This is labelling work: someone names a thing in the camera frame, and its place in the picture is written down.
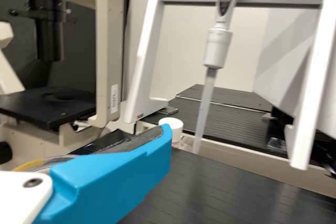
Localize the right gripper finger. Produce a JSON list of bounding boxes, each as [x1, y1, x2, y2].
[[35, 123, 173, 224]]

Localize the petri dish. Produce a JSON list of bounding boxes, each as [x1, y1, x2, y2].
[[12, 153, 77, 174]]

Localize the white incubator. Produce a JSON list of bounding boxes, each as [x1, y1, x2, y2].
[[253, 5, 336, 133]]

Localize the white-capped bottle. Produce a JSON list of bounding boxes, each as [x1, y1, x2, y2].
[[158, 117, 184, 146]]

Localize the white pipette stand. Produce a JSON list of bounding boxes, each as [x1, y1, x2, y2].
[[123, 0, 336, 171]]

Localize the cream microscope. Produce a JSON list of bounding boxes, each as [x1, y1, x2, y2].
[[0, 0, 125, 172]]

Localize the pipette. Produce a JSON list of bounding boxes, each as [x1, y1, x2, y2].
[[193, 0, 241, 154]]

